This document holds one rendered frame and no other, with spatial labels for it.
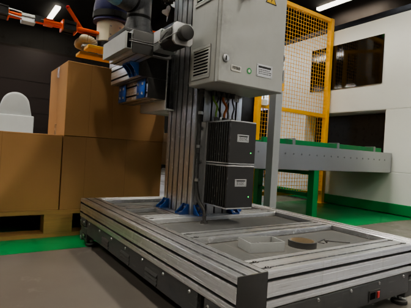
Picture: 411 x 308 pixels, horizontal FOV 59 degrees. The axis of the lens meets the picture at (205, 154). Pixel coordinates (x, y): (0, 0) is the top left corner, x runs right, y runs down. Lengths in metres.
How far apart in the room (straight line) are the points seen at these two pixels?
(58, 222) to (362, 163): 2.57
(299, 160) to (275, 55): 1.42
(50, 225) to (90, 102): 0.69
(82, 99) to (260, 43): 1.05
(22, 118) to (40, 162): 5.73
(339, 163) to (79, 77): 2.17
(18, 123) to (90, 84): 5.69
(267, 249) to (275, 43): 0.85
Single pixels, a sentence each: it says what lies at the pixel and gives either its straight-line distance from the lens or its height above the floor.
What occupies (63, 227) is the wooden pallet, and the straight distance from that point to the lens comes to 2.12.
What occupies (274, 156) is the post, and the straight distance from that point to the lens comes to 2.40.
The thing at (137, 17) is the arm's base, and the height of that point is 1.12.
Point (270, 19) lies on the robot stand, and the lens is 1.58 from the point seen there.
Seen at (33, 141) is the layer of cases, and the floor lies 0.50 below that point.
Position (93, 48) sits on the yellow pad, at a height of 1.05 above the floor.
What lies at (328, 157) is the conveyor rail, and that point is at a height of 0.52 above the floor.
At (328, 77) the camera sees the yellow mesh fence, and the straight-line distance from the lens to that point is 4.40.
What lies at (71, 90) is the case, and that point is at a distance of 2.09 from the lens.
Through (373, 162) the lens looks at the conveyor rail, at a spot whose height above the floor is 0.50.
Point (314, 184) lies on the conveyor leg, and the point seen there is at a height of 0.29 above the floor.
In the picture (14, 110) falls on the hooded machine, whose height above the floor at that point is 1.09.
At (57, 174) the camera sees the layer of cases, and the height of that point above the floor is 0.33.
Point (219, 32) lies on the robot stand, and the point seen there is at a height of 0.94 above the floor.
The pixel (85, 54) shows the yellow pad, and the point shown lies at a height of 1.05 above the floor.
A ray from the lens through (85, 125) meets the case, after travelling 2.09.
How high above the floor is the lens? 0.50
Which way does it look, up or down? level
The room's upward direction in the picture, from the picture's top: 3 degrees clockwise
